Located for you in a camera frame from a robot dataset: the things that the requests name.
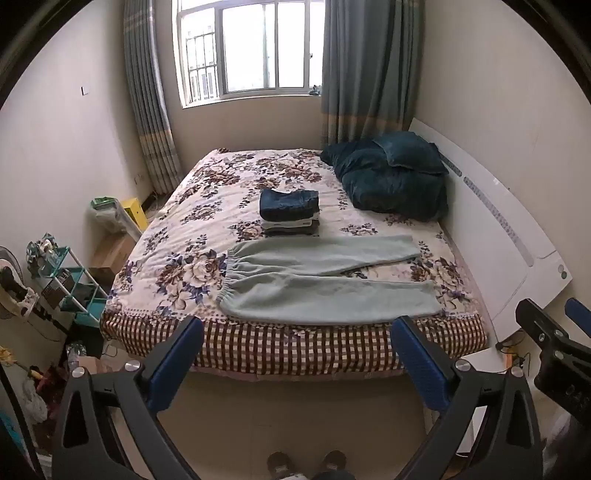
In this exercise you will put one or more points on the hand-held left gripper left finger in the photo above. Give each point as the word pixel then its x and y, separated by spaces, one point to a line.
pixel 178 360

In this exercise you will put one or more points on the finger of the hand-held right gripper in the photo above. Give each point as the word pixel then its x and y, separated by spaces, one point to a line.
pixel 581 316
pixel 538 325

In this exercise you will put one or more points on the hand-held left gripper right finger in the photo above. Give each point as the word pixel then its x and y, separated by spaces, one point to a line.
pixel 420 364

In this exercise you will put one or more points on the light grey fleece towel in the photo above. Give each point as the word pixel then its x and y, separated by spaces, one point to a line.
pixel 323 295

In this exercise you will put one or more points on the white nightstand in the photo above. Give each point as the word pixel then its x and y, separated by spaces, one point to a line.
pixel 485 387

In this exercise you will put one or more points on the clear plastic bottle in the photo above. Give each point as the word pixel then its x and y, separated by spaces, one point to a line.
pixel 76 355

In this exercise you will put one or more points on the teal shelf rack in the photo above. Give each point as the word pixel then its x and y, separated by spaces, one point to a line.
pixel 85 300

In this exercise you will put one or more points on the white bed headboard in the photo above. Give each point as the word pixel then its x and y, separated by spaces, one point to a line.
pixel 498 221

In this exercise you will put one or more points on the brown cardboard box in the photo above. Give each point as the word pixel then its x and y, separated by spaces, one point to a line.
pixel 111 258

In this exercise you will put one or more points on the floral printed blanket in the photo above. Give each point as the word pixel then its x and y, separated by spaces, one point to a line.
pixel 194 221

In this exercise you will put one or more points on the person's left shoe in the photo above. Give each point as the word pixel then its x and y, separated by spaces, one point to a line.
pixel 279 464

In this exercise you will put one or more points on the white plastic bag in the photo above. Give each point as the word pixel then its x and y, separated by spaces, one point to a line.
pixel 36 404

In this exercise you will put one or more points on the yellow box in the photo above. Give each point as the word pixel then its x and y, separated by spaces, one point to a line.
pixel 135 213

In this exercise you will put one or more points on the clear plastic bag green item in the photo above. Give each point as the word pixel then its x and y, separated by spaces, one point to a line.
pixel 105 213

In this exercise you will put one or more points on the folded dark grey garment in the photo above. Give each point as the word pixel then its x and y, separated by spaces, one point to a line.
pixel 291 231

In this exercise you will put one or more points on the green white bundle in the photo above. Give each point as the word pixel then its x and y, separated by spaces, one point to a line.
pixel 42 254

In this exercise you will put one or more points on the white standing fan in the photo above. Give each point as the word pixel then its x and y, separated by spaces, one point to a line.
pixel 11 314

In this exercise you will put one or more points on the dark teal quilt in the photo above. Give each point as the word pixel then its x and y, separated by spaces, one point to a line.
pixel 392 194

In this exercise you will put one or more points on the folded white garment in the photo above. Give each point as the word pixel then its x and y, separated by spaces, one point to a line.
pixel 291 223

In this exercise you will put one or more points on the folded dark blue jeans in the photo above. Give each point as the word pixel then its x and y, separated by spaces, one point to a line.
pixel 288 203

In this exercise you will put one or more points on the dark teal pillow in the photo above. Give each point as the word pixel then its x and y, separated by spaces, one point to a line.
pixel 411 150

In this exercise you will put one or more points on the grey-blue striped curtain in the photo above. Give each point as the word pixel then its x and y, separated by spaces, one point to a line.
pixel 369 69
pixel 147 92

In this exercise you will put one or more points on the window with white frame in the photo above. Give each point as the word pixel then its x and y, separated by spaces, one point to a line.
pixel 249 46

